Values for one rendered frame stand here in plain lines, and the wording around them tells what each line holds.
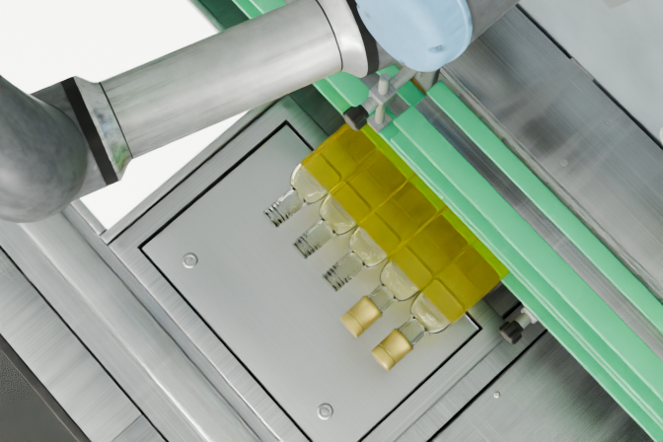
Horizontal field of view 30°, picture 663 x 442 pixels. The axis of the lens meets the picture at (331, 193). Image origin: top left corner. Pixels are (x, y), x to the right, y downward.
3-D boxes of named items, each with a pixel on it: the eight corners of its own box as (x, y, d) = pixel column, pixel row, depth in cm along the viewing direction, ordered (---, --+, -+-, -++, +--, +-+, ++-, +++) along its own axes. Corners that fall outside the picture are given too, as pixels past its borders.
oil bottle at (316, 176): (400, 86, 170) (283, 186, 166) (403, 71, 164) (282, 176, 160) (428, 114, 169) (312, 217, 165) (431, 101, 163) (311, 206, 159)
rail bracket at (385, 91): (410, 80, 162) (339, 141, 160) (419, 31, 146) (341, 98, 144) (426, 96, 162) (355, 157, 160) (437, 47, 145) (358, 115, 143)
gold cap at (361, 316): (362, 291, 158) (336, 314, 157) (381, 310, 157) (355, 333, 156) (365, 300, 161) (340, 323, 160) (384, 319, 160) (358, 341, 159)
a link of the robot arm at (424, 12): (553, -13, 113) (444, 81, 112) (504, 0, 127) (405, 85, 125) (475, -118, 111) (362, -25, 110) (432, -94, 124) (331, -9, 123)
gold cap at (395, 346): (405, 343, 160) (380, 366, 159) (391, 325, 158) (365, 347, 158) (417, 352, 156) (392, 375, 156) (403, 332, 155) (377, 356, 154)
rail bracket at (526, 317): (558, 267, 171) (489, 332, 169) (567, 257, 165) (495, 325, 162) (579, 288, 171) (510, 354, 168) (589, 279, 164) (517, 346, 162)
